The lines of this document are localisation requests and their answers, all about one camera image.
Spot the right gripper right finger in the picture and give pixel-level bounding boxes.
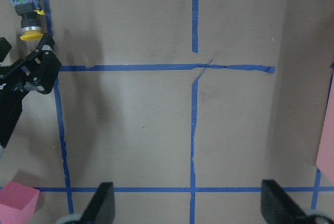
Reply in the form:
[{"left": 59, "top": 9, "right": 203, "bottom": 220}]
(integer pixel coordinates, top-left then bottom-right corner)
[{"left": 260, "top": 180, "right": 308, "bottom": 224}]

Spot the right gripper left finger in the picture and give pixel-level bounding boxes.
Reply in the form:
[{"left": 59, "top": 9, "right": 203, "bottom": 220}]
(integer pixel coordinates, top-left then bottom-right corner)
[{"left": 79, "top": 182, "right": 115, "bottom": 224}]

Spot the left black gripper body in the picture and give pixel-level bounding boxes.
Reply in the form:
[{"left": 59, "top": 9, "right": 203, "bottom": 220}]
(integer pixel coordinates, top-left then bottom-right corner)
[{"left": 1, "top": 66, "right": 28, "bottom": 149}]

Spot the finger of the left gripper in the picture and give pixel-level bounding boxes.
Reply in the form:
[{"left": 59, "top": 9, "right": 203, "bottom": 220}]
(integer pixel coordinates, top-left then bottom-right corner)
[
  {"left": 15, "top": 33, "right": 62, "bottom": 95},
  {"left": 0, "top": 37, "right": 11, "bottom": 62}
]

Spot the pink cube centre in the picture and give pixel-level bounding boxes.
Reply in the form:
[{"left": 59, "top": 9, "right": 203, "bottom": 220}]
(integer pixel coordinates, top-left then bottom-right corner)
[{"left": 1, "top": 181, "right": 40, "bottom": 224}]

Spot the yellow push button switch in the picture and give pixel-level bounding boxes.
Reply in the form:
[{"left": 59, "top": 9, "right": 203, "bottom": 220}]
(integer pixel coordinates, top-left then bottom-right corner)
[{"left": 9, "top": 0, "right": 45, "bottom": 41}]

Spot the pink plastic bin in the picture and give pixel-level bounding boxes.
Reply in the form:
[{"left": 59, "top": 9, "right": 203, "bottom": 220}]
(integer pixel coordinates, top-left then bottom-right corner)
[{"left": 316, "top": 64, "right": 333, "bottom": 186}]

